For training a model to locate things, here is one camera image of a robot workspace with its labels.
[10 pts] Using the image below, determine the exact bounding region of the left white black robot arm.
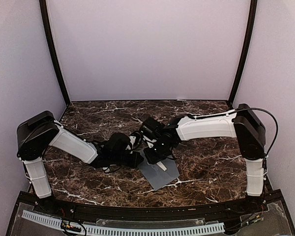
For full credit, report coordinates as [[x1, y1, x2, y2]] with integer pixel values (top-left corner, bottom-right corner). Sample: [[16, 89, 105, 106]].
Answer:
[[17, 111, 144, 214]]

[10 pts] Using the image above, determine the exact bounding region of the light blue slotted cable duct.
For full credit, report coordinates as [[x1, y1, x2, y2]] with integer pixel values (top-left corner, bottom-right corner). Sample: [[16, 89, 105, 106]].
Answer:
[[22, 210, 225, 236]]

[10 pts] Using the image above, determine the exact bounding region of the grey blue envelope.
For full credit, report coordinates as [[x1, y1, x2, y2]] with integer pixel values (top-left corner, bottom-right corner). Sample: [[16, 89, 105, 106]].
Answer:
[[138, 150, 180, 190]]

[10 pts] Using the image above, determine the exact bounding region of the right black corner post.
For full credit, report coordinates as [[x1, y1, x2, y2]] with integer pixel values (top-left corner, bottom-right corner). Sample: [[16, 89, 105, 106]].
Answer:
[[228, 0, 258, 106]]

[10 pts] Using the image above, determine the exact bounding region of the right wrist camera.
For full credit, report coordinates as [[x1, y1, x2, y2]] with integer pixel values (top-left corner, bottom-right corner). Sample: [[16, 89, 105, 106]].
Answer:
[[140, 124, 160, 148]]

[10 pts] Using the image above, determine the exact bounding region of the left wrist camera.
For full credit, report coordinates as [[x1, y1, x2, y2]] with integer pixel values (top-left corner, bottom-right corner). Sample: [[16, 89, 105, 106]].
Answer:
[[126, 131, 143, 151]]

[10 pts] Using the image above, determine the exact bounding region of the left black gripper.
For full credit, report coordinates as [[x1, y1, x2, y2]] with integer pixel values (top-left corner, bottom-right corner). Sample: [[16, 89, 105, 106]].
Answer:
[[111, 151, 144, 169]]

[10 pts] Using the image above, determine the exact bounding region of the black corner post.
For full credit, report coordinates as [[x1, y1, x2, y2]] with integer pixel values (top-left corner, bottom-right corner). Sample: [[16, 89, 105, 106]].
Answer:
[[228, 0, 258, 106], [39, 0, 71, 107]]

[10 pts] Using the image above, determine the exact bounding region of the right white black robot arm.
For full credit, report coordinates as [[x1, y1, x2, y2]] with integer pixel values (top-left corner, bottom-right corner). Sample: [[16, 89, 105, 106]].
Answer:
[[140, 103, 269, 213]]

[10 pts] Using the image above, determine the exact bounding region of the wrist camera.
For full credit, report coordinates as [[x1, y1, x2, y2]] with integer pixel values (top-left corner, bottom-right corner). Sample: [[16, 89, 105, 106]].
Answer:
[[126, 131, 143, 151], [140, 124, 160, 148]]

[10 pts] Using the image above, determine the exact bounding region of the left black corner post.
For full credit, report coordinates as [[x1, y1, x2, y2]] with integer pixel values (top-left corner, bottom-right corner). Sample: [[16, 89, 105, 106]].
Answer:
[[39, 0, 71, 107]]

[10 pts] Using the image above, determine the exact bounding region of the white letter paper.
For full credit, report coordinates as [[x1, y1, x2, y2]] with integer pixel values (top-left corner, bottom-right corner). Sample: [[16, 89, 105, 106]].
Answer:
[[156, 161, 167, 171]]

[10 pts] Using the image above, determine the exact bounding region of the black curved front rail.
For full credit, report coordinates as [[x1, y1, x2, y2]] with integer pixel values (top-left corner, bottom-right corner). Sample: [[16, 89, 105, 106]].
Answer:
[[17, 181, 283, 223]]

